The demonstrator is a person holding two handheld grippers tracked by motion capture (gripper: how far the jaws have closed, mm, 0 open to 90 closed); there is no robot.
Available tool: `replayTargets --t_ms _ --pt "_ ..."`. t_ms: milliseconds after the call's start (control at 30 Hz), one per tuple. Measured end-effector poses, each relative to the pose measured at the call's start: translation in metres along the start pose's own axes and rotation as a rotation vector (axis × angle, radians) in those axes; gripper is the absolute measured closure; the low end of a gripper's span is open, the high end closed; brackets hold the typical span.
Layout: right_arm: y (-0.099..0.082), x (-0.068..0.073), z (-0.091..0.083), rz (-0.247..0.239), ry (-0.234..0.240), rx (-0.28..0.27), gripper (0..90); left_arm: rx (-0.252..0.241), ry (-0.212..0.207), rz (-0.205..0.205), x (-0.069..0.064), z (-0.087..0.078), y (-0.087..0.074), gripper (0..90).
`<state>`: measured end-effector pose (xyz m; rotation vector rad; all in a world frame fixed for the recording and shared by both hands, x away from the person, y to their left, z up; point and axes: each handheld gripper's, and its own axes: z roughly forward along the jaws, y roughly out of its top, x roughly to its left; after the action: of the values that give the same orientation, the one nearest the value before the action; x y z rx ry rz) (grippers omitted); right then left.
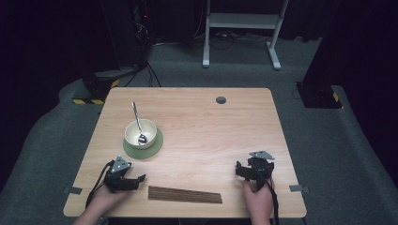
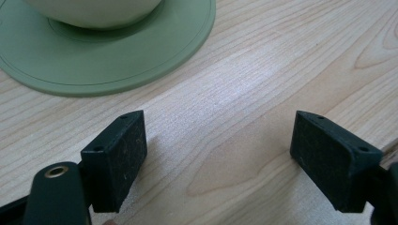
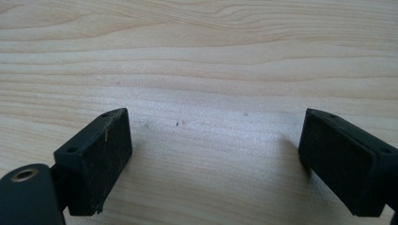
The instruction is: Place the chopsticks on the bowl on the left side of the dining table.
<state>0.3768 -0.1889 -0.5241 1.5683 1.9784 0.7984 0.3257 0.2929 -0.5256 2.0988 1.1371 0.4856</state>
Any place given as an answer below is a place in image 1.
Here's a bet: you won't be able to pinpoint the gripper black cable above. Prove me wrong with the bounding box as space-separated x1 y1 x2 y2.
252 164 281 225
84 159 116 210

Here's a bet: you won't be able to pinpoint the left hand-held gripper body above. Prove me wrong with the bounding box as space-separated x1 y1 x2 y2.
103 155 141 193

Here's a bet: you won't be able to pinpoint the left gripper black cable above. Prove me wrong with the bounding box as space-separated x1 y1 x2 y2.
84 159 116 210

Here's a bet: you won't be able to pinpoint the person's right hand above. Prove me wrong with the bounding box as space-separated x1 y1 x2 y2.
242 179 276 219

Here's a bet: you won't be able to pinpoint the black stand base striped tape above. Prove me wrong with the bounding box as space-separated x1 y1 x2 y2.
72 68 122 106

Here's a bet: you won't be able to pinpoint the metal spoon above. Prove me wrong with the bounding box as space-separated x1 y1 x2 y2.
130 101 148 145

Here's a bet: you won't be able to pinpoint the black column stand base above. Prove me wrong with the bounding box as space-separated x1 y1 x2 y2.
295 0 344 110

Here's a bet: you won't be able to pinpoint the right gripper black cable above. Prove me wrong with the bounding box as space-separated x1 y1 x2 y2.
252 164 281 225

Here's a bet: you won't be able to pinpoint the round green coaster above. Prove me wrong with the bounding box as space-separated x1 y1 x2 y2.
122 127 164 160

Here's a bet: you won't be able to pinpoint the white metal stand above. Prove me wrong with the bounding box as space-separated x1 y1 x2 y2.
202 0 290 71

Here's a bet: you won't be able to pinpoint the person's left hand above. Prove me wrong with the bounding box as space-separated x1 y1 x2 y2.
91 184 133 214

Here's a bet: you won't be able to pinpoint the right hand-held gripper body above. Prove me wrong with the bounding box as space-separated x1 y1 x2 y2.
243 150 276 191

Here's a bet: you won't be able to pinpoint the black floor cables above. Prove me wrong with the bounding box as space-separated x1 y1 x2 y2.
123 60 162 88

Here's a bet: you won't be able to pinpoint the row of brown chopsticks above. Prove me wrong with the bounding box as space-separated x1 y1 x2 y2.
147 185 223 204

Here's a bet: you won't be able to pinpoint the cream ceramic bowl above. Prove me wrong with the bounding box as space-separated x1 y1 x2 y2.
124 118 158 150

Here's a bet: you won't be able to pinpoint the grey tape piece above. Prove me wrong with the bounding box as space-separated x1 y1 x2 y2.
288 184 311 193
62 186 84 196

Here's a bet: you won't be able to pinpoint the dark equipment rack with wires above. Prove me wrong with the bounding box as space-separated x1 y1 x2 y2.
99 0 153 70

